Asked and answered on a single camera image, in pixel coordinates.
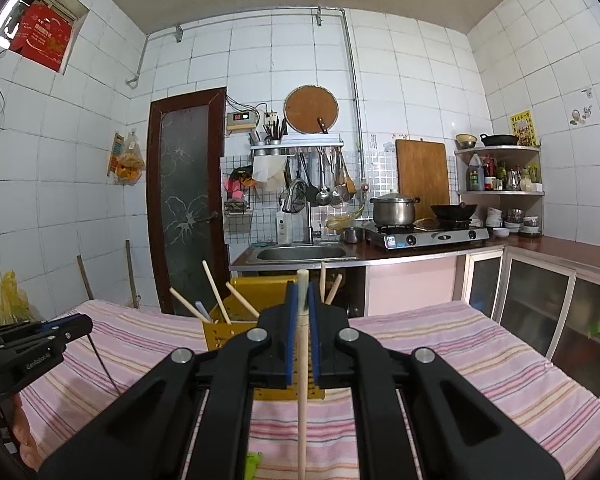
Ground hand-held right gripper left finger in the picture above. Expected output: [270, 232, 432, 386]
[37, 282, 300, 480]

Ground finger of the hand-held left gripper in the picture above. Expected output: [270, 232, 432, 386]
[49, 315, 95, 357]
[0, 313, 84, 344]

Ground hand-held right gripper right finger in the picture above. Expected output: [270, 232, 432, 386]
[307, 284, 567, 480]

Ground yellow slatted utensil holder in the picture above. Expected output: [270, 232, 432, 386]
[201, 275, 348, 401]

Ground long wooden chopstick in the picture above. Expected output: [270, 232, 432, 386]
[295, 269, 311, 480]

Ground short wooden stick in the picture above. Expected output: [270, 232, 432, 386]
[76, 255, 95, 301]

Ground yellow plastic bag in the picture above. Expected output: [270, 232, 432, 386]
[0, 270, 36, 326]

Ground stainless steel sink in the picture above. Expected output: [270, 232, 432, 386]
[230, 241, 366, 267]

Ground white water purifier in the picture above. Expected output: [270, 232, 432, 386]
[275, 210, 293, 245]

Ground pink cabinet door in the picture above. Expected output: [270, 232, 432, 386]
[365, 255, 468, 318]

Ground steel faucet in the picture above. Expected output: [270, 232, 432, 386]
[281, 178, 323, 245]

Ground steel ladle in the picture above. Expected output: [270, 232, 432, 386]
[330, 150, 345, 207]
[317, 150, 332, 206]

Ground black skimmer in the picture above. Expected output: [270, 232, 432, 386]
[300, 152, 321, 203]

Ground steel cooking pot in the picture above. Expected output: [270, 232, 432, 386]
[370, 191, 421, 227]

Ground pink striped cloth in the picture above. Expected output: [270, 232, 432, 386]
[15, 299, 600, 480]

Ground wooden spatula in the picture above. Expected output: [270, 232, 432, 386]
[341, 152, 357, 196]

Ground steel gas stove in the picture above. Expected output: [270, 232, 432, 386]
[364, 225, 491, 251]

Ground pink rubber gloves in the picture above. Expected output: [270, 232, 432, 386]
[225, 167, 256, 201]

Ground white hanging towel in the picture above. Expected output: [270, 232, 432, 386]
[252, 156, 287, 191]

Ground brown frosted glass door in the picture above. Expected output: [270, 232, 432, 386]
[146, 87, 231, 316]

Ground orange hanging plastic bag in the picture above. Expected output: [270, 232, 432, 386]
[114, 132, 146, 186]

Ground colourful hanging board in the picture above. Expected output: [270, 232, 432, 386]
[107, 131, 125, 177]

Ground narrow glass cabinet door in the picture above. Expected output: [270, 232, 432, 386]
[465, 250, 506, 318]

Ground black wok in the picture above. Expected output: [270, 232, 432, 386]
[430, 202, 480, 223]

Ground rectangular wooden cutting board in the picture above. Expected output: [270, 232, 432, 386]
[396, 139, 451, 206]

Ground grey digital controller box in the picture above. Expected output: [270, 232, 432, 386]
[226, 111, 258, 132]

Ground round wooden cutting board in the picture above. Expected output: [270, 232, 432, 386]
[284, 85, 340, 134]

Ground large oil bottle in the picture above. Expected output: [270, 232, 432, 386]
[467, 154, 485, 192]

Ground sliding glass cabinet doors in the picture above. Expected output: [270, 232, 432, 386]
[500, 247, 600, 403]

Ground row of condiment bottles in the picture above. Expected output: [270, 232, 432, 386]
[484, 155, 543, 192]

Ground white corner shelf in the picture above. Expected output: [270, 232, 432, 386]
[454, 145, 546, 197]

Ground black pan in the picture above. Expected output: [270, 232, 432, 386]
[480, 132, 520, 147]

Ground red cardboard box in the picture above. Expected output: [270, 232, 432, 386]
[10, 2, 77, 73]

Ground long wooden tool handle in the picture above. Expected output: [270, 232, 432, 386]
[125, 240, 140, 310]

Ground white wall utensil rack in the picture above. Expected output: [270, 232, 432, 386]
[250, 133, 345, 157]

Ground grey wall pipe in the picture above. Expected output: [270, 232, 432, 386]
[126, 5, 368, 196]

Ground yellow wall poster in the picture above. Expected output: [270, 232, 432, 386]
[510, 110, 536, 147]

